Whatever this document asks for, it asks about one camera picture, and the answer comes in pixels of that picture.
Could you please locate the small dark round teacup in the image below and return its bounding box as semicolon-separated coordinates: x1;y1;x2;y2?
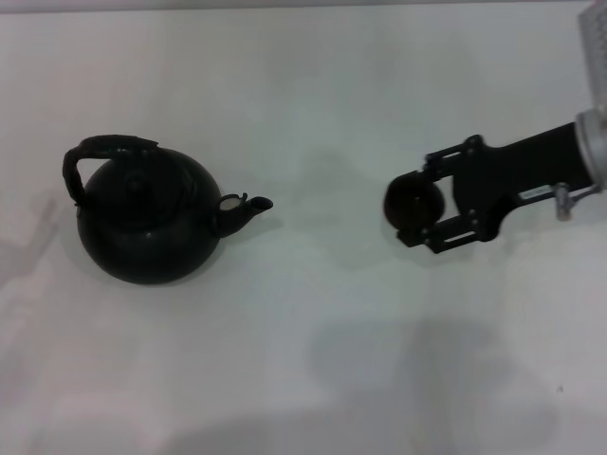
382;171;447;229

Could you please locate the gray connector cable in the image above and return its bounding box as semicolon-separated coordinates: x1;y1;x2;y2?
553;182;597;223

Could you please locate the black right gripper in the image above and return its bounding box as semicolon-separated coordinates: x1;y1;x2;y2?
395;120;592;256

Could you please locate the black round teapot with handle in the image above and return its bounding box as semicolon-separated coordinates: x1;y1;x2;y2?
60;134;275;285

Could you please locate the gray mesh cable sleeve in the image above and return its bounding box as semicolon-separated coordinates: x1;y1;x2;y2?
577;0;607;103

